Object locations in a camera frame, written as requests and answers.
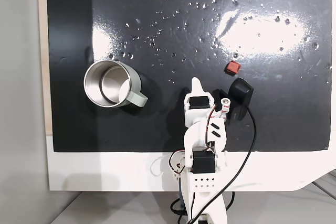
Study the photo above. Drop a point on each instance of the red cube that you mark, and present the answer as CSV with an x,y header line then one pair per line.
x,y
233,68

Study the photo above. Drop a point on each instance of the black glossy mat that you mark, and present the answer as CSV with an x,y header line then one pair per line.
x,y
157,129

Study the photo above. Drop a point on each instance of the stainless steel mug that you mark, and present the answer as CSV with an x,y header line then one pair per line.
x,y
132,82

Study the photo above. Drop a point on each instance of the pale wooden board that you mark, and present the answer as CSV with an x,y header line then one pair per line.
x,y
42,51

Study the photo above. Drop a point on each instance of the black oval camera box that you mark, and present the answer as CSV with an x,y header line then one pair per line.
x,y
240,90

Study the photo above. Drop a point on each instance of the grey metal frame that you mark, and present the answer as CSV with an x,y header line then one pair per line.
x,y
328,182

